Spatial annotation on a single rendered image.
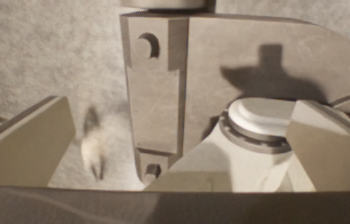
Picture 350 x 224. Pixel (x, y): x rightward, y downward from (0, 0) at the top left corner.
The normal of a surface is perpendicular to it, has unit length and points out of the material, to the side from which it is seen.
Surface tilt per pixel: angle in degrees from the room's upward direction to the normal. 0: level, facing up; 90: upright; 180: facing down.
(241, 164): 90
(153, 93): 0
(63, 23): 0
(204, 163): 90
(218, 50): 0
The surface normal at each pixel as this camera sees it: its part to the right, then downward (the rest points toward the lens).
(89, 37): -0.20, 0.50
